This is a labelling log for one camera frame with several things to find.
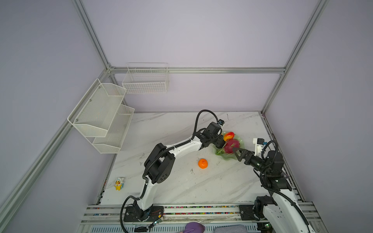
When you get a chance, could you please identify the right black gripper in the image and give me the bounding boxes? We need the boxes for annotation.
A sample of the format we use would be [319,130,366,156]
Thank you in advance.
[231,147,270,176]

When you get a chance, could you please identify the pink dragon fruit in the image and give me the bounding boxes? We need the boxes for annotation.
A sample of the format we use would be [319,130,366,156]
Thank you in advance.
[223,139,240,154]

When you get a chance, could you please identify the red yellow mango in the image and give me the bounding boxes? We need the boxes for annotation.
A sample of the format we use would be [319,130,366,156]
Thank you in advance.
[223,132,235,142]

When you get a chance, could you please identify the orange tangerine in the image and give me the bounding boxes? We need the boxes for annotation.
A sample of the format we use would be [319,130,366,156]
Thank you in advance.
[198,159,208,169]

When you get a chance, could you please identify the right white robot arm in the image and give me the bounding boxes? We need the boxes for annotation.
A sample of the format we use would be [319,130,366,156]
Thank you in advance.
[233,148,315,233]

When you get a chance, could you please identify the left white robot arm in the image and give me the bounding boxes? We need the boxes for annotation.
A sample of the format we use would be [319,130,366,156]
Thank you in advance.
[120,119,225,222]

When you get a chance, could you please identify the green glass fruit bowl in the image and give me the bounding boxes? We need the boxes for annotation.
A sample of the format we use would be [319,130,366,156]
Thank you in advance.
[214,131,245,161]

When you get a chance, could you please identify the purple cap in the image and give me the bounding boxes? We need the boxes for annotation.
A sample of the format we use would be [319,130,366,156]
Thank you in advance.
[182,222,206,233]

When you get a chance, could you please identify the small yellow duck toy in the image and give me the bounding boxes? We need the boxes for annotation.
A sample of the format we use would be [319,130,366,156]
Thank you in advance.
[114,177,124,191]

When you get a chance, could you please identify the white mesh two-tier shelf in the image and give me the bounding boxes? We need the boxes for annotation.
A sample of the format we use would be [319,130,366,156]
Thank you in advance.
[67,79,135,154]

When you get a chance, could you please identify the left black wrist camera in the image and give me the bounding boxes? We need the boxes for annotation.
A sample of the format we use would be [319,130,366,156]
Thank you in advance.
[218,119,225,126]

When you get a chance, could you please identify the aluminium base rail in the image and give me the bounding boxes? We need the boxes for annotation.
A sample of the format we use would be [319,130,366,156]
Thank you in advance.
[77,202,328,233]

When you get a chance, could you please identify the white wire wall basket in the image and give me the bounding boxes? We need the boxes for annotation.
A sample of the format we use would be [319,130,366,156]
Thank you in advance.
[122,63,169,94]

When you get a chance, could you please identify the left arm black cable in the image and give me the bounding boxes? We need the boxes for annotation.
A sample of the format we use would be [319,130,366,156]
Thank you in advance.
[119,109,220,233]

